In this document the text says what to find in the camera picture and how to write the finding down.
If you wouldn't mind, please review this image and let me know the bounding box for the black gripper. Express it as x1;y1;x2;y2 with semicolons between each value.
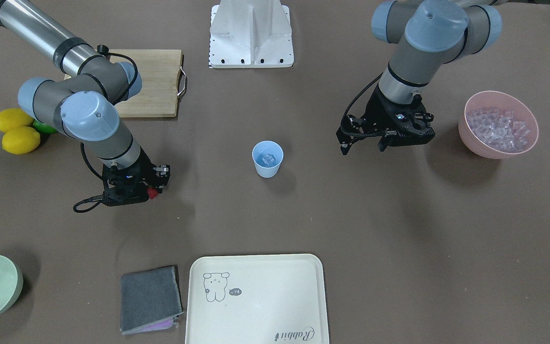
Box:
336;87;436;155

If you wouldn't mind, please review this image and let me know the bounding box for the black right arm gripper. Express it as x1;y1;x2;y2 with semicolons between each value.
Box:
101;149;170;206

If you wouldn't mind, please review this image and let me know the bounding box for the red strawberry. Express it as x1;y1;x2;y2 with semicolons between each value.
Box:
147;187;159;200

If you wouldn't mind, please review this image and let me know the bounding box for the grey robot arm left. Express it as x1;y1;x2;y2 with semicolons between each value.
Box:
336;0;502;155

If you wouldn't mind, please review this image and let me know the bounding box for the light blue plastic cup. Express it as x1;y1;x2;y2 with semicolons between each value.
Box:
252;140;284;178

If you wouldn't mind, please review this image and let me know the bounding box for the pile of ice cubes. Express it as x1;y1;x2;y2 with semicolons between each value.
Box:
465;107;533;154

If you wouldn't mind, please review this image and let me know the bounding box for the bamboo cutting board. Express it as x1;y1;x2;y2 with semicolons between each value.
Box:
64;49;188;118

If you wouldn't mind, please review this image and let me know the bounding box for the grey folded cloth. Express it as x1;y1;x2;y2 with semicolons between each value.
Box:
120;265;184;335

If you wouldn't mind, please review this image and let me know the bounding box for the pink bowl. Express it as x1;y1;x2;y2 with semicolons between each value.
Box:
458;91;539;159

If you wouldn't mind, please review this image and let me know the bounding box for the green lime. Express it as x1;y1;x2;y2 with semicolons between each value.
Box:
32;120;58;134

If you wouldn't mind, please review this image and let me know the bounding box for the steel muddler rod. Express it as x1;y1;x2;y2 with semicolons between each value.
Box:
96;45;109;56

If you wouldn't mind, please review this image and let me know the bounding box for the yellow lemon lower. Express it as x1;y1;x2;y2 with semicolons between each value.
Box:
1;126;41;155

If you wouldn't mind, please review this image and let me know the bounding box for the yellow lemon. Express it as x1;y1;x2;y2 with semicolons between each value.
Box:
1;126;41;155
0;107;34;133

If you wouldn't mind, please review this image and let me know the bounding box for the cream rabbit tray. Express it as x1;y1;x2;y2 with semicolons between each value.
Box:
185;253;330;344

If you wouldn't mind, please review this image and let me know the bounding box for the yellow lemon upper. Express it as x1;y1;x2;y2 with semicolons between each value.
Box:
0;107;34;133

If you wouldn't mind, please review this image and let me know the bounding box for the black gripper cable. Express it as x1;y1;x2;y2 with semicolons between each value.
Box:
342;72;383;139

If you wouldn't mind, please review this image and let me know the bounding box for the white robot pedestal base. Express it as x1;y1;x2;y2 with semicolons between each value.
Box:
208;0;295;68

